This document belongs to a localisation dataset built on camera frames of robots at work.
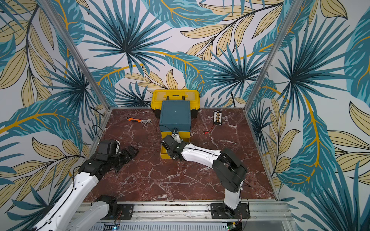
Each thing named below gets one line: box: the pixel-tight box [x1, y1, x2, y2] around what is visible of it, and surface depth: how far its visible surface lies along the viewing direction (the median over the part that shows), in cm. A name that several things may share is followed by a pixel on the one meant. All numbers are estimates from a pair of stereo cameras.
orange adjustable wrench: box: [126, 117, 153, 125], surface depth 112 cm
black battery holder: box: [212, 110, 223, 126], surface depth 115 cm
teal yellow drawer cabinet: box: [158, 100, 192, 160], surface depth 87 cm
